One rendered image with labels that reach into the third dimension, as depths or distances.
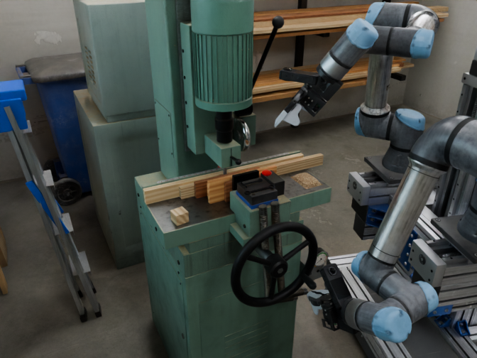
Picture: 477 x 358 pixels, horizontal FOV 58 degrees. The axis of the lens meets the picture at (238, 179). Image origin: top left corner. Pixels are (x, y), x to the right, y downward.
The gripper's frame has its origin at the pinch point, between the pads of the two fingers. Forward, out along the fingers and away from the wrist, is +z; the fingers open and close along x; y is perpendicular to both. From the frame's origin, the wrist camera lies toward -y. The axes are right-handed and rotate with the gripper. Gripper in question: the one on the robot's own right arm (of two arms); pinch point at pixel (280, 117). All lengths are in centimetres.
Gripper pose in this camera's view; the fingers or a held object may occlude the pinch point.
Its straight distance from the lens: 131.8
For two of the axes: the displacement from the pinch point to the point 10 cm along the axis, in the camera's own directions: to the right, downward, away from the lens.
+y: 7.5, 6.6, -0.1
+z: -5.3, 6.1, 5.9
